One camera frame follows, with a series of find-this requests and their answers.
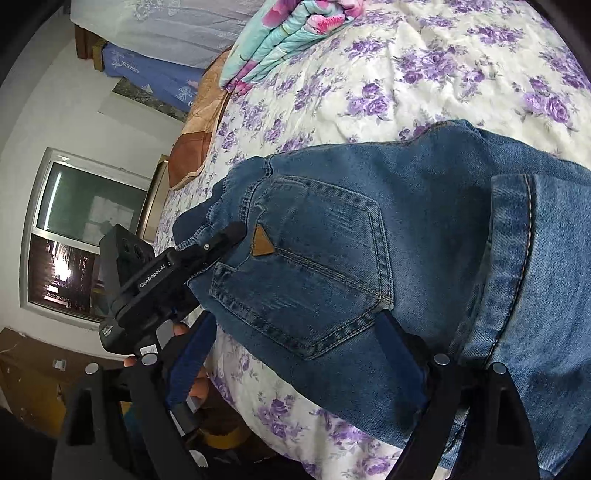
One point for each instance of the brown patterned pillow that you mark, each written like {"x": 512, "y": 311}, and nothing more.
{"x": 198, "y": 138}

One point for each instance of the folded turquoise floral quilt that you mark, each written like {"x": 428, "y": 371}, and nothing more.
{"x": 286, "y": 41}

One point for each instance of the cardboard box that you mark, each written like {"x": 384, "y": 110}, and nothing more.
{"x": 32, "y": 369}

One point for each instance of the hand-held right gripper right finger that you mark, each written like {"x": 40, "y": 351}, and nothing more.
{"x": 397, "y": 341}

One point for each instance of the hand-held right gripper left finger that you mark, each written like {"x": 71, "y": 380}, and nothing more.
{"x": 194, "y": 355}

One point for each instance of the purple floral bed sheet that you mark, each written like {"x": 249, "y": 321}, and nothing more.
{"x": 415, "y": 69}

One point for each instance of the white lace cover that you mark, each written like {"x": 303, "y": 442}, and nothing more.
{"x": 184, "y": 27}

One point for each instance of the blue printed cloth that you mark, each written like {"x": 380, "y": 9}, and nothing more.
{"x": 152, "y": 78}

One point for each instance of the white framed window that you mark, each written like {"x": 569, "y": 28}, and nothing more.
{"x": 83, "y": 198}

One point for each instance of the blue denim pants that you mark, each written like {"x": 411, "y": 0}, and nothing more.
{"x": 323, "y": 230}

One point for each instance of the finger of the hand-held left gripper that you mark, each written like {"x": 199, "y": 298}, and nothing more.
{"x": 217, "y": 247}

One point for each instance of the person's left hand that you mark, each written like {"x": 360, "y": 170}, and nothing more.
{"x": 199, "y": 387}

